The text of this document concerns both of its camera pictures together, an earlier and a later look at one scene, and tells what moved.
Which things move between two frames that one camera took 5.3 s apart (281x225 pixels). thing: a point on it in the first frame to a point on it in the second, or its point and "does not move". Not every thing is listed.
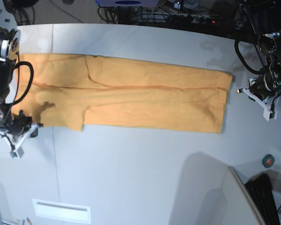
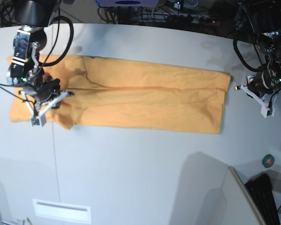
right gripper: [264, 86] does not move
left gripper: [19, 125] to [46, 96]
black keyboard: [260, 188] does not move
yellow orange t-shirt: [105, 93] does not move
